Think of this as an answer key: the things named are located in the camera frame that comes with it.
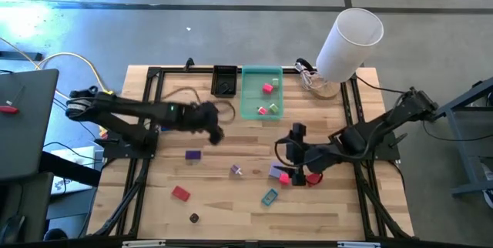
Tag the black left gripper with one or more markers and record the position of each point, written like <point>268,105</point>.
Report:
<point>196,117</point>

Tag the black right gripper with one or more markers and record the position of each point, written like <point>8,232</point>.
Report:
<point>312,157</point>

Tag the pink cube charger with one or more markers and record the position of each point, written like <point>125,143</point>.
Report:
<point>284,179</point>
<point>267,88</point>

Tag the lavender wall charger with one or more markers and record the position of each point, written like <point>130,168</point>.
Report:
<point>274,173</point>

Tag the red charger block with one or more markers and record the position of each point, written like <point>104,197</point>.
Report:
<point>316,179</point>

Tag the purple rectangular block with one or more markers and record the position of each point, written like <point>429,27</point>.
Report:
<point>193,155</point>

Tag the purple white plug adapter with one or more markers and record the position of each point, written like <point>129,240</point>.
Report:
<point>235,169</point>

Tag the black labelled charger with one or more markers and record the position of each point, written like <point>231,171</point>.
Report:
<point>225,88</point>

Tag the pink white small charger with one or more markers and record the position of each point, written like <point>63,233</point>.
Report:
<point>262,110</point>

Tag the red rectangular block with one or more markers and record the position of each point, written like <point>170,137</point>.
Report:
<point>181,193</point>

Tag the green cube charger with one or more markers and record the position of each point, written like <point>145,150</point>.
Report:
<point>275,82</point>

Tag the small cube charger dark face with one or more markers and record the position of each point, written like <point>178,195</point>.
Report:
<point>194,218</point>

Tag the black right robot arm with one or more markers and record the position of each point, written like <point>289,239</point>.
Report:
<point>366,136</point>

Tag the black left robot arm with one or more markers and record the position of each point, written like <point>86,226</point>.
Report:
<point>135,107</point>

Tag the teal digital clock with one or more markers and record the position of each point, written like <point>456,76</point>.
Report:
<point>269,198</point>

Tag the blue rectangular block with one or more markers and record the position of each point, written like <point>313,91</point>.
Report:
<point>166,128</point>

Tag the teal translucent plastic tray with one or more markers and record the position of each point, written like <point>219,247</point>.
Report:
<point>252,98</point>

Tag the black mesh bin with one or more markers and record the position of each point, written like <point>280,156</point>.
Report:
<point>217,74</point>

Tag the black clamp knob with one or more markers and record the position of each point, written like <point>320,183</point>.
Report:
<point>189,63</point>

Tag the white printed box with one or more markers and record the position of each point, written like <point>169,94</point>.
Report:
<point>79,155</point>

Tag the white table lamp wooden base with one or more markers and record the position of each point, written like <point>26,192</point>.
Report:
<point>348,44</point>

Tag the black support beam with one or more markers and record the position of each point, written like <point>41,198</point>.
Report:
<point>69,169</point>

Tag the grey blue metal stand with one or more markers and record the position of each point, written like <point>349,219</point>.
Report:
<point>461,151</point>

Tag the dark grey side table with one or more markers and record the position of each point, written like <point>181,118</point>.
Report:
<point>27,132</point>

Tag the black floor bar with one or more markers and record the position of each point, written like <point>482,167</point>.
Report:
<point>23,56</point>

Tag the black chair part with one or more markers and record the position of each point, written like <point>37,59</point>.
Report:
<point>11,230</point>

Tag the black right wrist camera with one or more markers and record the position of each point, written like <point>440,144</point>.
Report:
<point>299,129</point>

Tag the black aluminium table frame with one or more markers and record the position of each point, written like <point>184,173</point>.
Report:
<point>181,70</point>

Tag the white metal bracket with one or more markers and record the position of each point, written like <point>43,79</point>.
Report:
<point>358,245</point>
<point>142,244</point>

